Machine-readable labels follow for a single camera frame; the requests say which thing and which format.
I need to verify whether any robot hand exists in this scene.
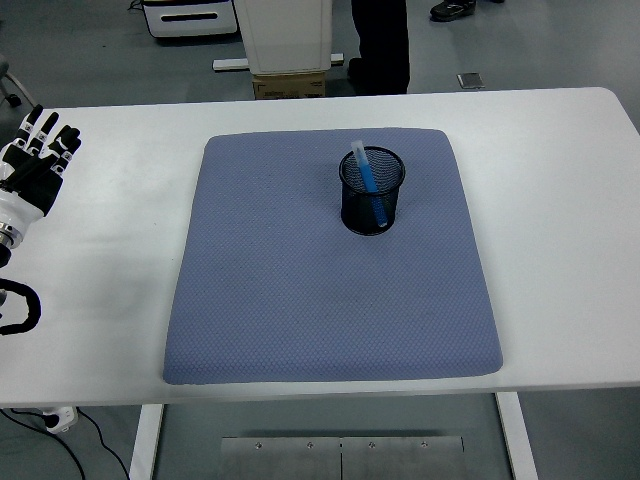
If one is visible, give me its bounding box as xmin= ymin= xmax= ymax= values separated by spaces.
xmin=0 ymin=103 xmax=83 ymax=236

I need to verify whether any blue marker with clear cap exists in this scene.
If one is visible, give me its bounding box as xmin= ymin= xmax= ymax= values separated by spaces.
xmin=349 ymin=140 xmax=390 ymax=229

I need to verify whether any black mesh pen holder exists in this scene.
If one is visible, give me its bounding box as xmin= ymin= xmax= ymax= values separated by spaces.
xmin=338 ymin=145 xmax=407 ymax=236

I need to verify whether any white chair base with caster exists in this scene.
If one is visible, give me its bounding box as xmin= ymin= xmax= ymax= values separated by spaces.
xmin=0 ymin=53 xmax=39 ymax=109

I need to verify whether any white power strip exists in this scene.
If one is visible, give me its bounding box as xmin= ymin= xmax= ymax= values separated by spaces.
xmin=37 ymin=407 xmax=79 ymax=435

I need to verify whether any white cabinet with black slot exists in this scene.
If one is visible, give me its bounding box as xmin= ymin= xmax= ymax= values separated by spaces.
xmin=139 ymin=0 xmax=239 ymax=40

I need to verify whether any white stand base bar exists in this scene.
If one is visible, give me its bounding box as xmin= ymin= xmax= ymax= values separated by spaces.
xmin=211 ymin=51 xmax=344 ymax=71

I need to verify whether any white table leg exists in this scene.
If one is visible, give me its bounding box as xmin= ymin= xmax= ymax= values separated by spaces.
xmin=494 ymin=392 xmax=539 ymax=480
xmin=128 ymin=404 xmax=164 ymax=480

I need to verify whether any brown cardboard box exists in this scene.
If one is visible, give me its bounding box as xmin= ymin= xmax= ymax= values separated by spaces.
xmin=250 ymin=71 xmax=326 ymax=100

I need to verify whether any white upright panel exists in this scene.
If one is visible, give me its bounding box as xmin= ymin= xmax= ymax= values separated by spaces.
xmin=232 ymin=0 xmax=334 ymax=75

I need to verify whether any blue-grey quilted mat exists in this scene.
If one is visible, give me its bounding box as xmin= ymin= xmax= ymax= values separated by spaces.
xmin=162 ymin=127 xmax=504 ymax=386

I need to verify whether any person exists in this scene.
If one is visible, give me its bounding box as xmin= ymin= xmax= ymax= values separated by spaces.
xmin=429 ymin=0 xmax=479 ymax=22
xmin=347 ymin=0 xmax=411 ymax=96

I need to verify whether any black floor cable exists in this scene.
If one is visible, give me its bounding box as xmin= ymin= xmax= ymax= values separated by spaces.
xmin=0 ymin=409 xmax=85 ymax=480
xmin=77 ymin=409 xmax=130 ymax=480

